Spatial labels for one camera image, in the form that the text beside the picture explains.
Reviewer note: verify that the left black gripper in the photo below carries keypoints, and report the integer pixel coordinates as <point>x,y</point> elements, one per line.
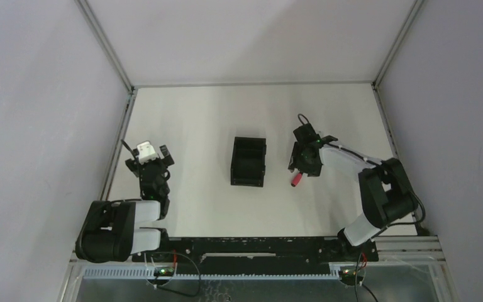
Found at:
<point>148,165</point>

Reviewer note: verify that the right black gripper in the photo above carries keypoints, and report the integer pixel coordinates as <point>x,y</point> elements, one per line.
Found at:
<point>296,163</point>

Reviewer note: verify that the red handled screwdriver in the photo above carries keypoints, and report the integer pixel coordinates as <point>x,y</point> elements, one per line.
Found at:
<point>296,179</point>

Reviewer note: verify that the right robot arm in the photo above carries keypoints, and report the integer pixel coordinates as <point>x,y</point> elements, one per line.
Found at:
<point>386,194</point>

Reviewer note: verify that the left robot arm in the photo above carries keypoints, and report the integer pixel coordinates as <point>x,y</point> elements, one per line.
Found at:
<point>111,231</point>

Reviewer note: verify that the black plastic bin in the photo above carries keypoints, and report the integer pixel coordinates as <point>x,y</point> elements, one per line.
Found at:
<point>248,162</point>

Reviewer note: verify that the left circuit board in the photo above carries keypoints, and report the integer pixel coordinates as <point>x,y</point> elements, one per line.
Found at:
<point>164,272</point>

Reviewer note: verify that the circuit board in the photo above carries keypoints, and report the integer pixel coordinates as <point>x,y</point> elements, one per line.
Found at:
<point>164,272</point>
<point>349,277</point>

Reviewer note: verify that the right circuit board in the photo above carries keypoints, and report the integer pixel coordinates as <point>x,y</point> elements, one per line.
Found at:
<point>349,277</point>

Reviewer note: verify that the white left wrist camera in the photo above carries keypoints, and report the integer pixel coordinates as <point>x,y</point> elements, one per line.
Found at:
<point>146,152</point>

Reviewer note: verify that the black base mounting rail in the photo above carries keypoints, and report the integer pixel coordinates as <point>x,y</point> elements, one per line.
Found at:
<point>321,249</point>

